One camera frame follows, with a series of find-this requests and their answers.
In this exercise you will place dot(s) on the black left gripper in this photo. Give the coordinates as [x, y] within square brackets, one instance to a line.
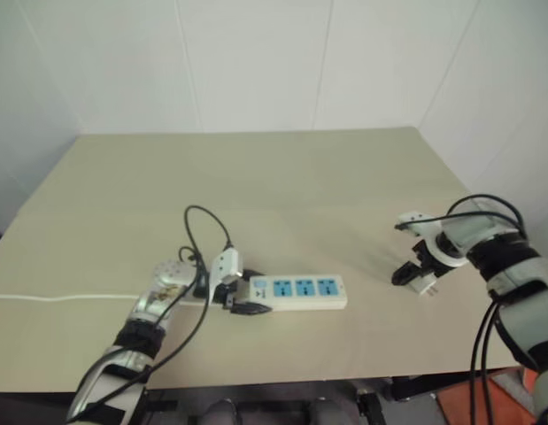
[225, 295]

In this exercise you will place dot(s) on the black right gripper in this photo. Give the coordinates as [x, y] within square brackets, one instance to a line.
[426, 261]

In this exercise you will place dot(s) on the white charger plug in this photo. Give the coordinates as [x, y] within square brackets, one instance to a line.
[424, 283]

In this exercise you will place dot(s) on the white power strip blue sockets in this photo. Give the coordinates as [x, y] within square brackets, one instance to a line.
[309, 290]

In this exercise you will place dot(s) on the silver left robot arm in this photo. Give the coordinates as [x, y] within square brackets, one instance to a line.
[160, 294]

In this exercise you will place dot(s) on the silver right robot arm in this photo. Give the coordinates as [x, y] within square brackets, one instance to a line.
[512, 274]

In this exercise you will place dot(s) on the black caster wheel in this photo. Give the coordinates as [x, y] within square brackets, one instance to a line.
[372, 407]

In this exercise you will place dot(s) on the orange red object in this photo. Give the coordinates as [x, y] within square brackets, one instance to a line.
[486, 394]

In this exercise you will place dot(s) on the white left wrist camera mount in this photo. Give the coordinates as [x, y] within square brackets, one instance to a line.
[227, 262]

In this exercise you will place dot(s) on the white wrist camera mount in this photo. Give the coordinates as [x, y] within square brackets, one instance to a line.
[227, 262]
[422, 226]

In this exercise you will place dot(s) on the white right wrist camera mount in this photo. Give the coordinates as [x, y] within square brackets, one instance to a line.
[422, 226]

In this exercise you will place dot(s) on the black table frame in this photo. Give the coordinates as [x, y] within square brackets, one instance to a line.
[411, 387]

